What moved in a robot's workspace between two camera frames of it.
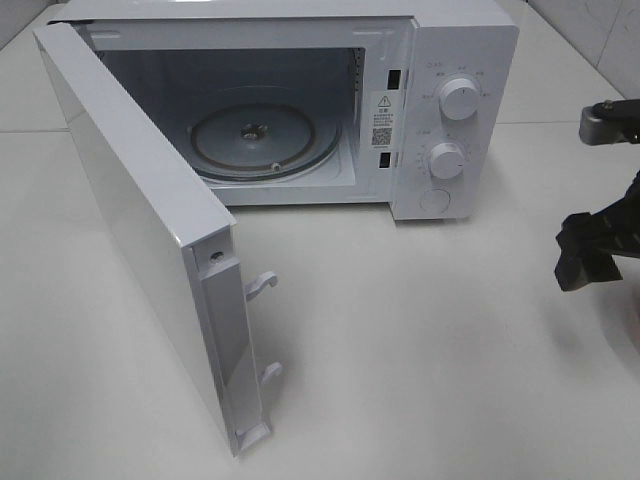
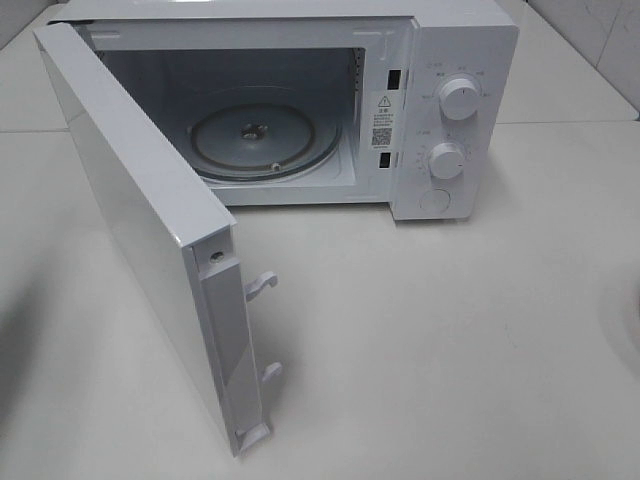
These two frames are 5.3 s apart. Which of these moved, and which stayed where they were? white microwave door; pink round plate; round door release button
Moved: pink round plate
Stayed: round door release button; white microwave door
